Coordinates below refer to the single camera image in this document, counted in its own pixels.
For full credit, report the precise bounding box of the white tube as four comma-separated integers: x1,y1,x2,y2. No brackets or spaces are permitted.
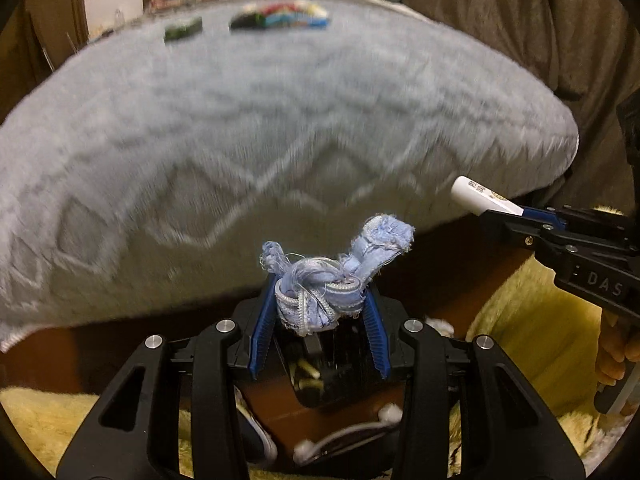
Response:
450,176,524,217

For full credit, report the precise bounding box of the small white yellow bottle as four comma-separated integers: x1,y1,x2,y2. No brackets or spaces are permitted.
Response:
296,0,329,21

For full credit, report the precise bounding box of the black green tape roll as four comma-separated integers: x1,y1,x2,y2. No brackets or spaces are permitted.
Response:
229,12,266,30

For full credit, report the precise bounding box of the person's right hand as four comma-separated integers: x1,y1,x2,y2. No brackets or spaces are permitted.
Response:
594,310,639,386

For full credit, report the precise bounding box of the brown curtain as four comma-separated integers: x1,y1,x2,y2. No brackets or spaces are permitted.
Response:
404,0,639,212

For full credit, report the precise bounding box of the grey fluffy blanket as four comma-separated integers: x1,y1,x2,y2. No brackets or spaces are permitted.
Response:
1,0,579,349

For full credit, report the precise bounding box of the dark wooden wardrobe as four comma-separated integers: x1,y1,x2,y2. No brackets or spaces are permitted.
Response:
1,0,89,117

